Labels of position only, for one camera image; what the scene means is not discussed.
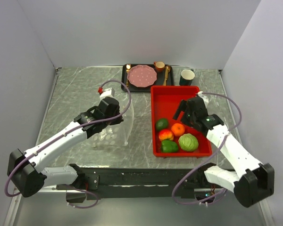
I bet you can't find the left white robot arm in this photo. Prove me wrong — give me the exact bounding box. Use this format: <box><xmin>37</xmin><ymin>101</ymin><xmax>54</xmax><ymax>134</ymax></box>
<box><xmin>7</xmin><ymin>97</ymin><xmax>123</xmax><ymax>197</ymax></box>

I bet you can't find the green bell pepper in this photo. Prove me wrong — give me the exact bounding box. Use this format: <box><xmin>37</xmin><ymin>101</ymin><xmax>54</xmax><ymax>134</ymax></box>
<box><xmin>160</xmin><ymin>140</ymin><xmax>179</xmax><ymax>153</ymax></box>

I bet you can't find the black serving tray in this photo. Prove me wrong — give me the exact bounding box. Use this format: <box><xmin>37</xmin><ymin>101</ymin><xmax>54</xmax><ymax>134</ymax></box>
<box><xmin>121</xmin><ymin>64</ymin><xmax>174</xmax><ymax>93</ymax></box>

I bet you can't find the pink dotted plate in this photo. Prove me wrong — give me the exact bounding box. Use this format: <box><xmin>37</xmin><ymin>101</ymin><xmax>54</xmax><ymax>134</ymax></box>
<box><xmin>128</xmin><ymin>65</ymin><xmax>157</xmax><ymax>88</ymax></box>

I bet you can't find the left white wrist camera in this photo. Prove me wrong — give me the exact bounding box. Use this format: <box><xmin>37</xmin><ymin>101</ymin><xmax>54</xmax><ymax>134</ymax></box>
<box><xmin>98</xmin><ymin>87</ymin><xmax>115</xmax><ymax>100</ymax></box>

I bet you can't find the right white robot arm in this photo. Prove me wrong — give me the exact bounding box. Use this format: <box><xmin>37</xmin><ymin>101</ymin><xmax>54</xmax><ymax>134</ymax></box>
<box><xmin>173</xmin><ymin>95</ymin><xmax>275</xmax><ymax>208</ymax></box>

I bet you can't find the aluminium frame rail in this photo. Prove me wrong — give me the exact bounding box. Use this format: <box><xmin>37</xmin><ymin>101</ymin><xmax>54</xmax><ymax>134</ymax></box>
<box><xmin>14</xmin><ymin>183</ymin><xmax>90</xmax><ymax>194</ymax></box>

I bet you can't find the red plastic bin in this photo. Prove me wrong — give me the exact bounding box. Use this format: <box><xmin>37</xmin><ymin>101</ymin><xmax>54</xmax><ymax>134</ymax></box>
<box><xmin>151</xmin><ymin>86</ymin><xmax>212</xmax><ymax>158</ymax></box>

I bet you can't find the orange tangerine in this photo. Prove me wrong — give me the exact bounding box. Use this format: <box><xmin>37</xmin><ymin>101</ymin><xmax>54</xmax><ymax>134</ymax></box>
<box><xmin>171</xmin><ymin>123</ymin><xmax>185</xmax><ymax>137</ymax></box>

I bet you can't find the light green cabbage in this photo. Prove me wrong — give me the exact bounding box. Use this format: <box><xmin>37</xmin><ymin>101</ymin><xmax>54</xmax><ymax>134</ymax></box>
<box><xmin>178</xmin><ymin>133</ymin><xmax>199</xmax><ymax>152</ymax></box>

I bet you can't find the red yellow peach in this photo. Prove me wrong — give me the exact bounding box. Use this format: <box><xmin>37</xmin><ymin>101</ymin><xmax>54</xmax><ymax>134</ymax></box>
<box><xmin>158</xmin><ymin>129</ymin><xmax>174</xmax><ymax>141</ymax></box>

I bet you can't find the green avocado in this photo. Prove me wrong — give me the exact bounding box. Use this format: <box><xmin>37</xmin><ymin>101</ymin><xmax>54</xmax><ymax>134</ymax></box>
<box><xmin>155</xmin><ymin>118</ymin><xmax>169</xmax><ymax>131</ymax></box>

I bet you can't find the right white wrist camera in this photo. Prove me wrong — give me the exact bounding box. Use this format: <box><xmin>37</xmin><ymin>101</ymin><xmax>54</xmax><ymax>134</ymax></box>
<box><xmin>197</xmin><ymin>91</ymin><xmax>209</xmax><ymax>106</ymax></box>

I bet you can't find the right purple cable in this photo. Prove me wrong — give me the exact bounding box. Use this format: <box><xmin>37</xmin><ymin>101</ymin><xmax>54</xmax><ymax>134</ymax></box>
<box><xmin>171</xmin><ymin>91</ymin><xmax>242</xmax><ymax>205</ymax></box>

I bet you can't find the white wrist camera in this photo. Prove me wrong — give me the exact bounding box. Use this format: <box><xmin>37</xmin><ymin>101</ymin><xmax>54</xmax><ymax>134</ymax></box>
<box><xmin>98</xmin><ymin>87</ymin><xmax>115</xmax><ymax>100</ymax></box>
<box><xmin>197</xmin><ymin>91</ymin><xmax>209</xmax><ymax>106</ymax></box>

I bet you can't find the dark green paper cup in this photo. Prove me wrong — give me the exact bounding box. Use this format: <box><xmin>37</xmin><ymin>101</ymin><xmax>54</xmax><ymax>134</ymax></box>
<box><xmin>179</xmin><ymin>69</ymin><xmax>195</xmax><ymax>86</ymax></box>

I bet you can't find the gold spoon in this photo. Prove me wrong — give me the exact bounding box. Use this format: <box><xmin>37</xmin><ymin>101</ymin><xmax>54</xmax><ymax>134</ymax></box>
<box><xmin>165</xmin><ymin>65</ymin><xmax>170</xmax><ymax>79</ymax></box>

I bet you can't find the clear zip top bag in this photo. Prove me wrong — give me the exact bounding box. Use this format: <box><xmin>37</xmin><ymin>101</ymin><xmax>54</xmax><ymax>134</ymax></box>
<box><xmin>88</xmin><ymin>101</ymin><xmax>134</xmax><ymax>149</ymax></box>

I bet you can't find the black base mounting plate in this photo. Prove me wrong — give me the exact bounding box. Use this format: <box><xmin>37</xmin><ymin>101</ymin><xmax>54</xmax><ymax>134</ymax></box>
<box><xmin>56</xmin><ymin>162</ymin><xmax>227</xmax><ymax>203</ymax></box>

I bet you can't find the orange ceramic cup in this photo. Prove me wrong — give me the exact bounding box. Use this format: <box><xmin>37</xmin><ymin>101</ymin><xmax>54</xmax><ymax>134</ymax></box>
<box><xmin>153</xmin><ymin>61</ymin><xmax>165</xmax><ymax>73</ymax></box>

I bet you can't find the gold fork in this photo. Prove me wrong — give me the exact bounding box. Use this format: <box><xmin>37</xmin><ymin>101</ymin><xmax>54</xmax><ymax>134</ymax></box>
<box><xmin>126</xmin><ymin>64</ymin><xmax>131</xmax><ymax>88</ymax></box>

